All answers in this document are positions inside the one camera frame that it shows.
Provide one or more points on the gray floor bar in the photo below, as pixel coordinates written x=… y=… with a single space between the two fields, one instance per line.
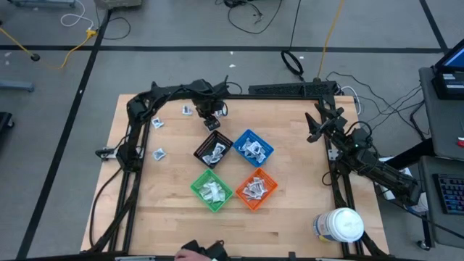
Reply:
x=43 y=3

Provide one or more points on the long white gauze packet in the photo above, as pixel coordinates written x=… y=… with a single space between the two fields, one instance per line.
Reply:
x=213 y=197
x=207 y=185
x=204 y=194
x=216 y=188
x=219 y=196

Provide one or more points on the black floor disc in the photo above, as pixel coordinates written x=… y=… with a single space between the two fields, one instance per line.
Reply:
x=35 y=57

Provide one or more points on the black plastic basket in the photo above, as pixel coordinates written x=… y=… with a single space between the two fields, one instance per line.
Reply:
x=203 y=146

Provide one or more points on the black caster wheel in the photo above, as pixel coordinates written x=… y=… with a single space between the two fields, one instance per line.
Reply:
x=422 y=245

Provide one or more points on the person's hand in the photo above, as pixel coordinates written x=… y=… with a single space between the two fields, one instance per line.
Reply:
x=190 y=256

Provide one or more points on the black desktop device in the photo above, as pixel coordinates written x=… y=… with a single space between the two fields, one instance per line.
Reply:
x=447 y=87

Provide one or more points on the laptop with blue screen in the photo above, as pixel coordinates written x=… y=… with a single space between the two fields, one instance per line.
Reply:
x=453 y=59

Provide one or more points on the white yellow-label bottle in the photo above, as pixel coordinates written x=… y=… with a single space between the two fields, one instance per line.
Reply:
x=423 y=207

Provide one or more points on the gray cart top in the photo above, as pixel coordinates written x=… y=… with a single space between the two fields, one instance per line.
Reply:
x=442 y=123

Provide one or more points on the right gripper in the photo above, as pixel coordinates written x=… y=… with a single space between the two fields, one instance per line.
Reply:
x=335 y=125

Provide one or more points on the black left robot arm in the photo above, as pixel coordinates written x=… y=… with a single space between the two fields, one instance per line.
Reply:
x=163 y=92

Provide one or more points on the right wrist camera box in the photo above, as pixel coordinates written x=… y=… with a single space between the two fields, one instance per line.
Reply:
x=359 y=138

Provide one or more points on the white bracket on frame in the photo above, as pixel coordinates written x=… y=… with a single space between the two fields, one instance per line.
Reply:
x=106 y=153
x=332 y=155

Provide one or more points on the black handheld device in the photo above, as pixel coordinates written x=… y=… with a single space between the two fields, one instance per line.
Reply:
x=214 y=251

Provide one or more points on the white wipes canister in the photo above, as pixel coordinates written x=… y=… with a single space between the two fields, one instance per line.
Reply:
x=342 y=224

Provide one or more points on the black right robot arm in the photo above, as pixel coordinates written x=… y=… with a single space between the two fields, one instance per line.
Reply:
x=384 y=174

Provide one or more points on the green plastic basket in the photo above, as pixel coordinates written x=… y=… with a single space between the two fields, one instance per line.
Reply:
x=197 y=186

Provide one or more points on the black cart bar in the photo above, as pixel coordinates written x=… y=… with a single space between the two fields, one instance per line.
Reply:
x=413 y=154

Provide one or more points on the orange plastic basket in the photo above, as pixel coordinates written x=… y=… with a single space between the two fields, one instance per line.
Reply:
x=270 y=186

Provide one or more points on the blue plastic basket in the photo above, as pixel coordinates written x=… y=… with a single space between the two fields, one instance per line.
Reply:
x=241 y=145

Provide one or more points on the black floor object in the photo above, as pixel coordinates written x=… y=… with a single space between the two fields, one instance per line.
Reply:
x=4 y=123

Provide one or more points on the small red object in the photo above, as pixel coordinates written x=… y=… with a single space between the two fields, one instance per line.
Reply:
x=461 y=142

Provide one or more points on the white red-print bandage packet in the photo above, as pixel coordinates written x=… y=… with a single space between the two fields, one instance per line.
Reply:
x=250 y=189
x=262 y=188
x=253 y=196
x=256 y=181

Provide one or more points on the gray stand foot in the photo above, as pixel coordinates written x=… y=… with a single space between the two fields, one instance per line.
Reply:
x=16 y=86

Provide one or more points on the gray keyboard desk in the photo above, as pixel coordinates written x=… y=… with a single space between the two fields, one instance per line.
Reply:
x=427 y=174

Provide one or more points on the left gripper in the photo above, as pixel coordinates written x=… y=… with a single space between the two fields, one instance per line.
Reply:
x=208 y=105

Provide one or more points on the black keyboard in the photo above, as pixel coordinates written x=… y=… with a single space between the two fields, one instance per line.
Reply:
x=451 y=194

